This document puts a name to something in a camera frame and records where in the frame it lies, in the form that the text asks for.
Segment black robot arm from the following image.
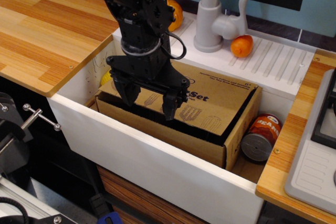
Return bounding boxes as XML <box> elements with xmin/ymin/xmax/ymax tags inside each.
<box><xmin>104</xmin><ymin>0</ymin><xmax>190</xmax><ymax>120</ymax></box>

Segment toy beans can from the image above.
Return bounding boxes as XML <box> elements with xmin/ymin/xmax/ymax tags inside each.
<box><xmin>241</xmin><ymin>113</ymin><xmax>282</xmax><ymax>162</ymax></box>

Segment orange toy pepper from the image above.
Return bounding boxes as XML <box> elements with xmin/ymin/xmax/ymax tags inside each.
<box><xmin>167</xmin><ymin>0</ymin><xmax>183</xmax><ymax>32</ymax></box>

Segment black metal clamp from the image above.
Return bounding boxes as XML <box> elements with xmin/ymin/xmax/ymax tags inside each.
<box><xmin>1</xmin><ymin>92</ymin><xmax>61</xmax><ymax>176</ymax></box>

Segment yellow toy corn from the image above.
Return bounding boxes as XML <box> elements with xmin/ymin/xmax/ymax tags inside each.
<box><xmin>100</xmin><ymin>70</ymin><xmax>112</xmax><ymax>86</ymax></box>

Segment white toy sink unit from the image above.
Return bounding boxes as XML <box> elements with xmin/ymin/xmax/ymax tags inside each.
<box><xmin>46</xmin><ymin>11</ymin><xmax>318</xmax><ymax>224</ymax></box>

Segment brown cardboard box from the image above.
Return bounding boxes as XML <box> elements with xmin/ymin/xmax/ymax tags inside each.
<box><xmin>96</xmin><ymin>61</ymin><xmax>262</xmax><ymax>170</ymax></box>

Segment orange toy carrot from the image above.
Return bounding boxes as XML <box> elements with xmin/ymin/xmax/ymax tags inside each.
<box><xmin>230</xmin><ymin>35</ymin><xmax>254</xmax><ymax>58</ymax></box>

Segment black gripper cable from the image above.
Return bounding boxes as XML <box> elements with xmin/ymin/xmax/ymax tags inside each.
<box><xmin>160</xmin><ymin>30</ymin><xmax>187</xmax><ymax>60</ymax></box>

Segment grey toy faucet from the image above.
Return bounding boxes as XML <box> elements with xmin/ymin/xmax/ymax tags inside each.
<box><xmin>194</xmin><ymin>0</ymin><xmax>248</xmax><ymax>53</ymax></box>

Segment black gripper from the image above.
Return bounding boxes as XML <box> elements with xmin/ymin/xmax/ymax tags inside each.
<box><xmin>107</xmin><ymin>31</ymin><xmax>190</xmax><ymax>121</ymax></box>

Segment grey toy stove top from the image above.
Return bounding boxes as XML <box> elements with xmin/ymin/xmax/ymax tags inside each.
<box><xmin>285</xmin><ymin>70</ymin><xmax>335</xmax><ymax>215</ymax></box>

